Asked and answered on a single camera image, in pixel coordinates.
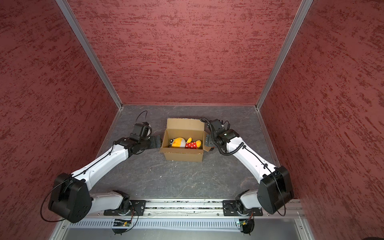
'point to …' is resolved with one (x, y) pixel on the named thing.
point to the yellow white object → (181, 143)
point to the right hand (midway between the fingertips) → (214, 144)
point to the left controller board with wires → (122, 222)
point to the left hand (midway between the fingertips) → (154, 144)
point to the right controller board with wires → (247, 225)
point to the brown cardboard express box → (185, 128)
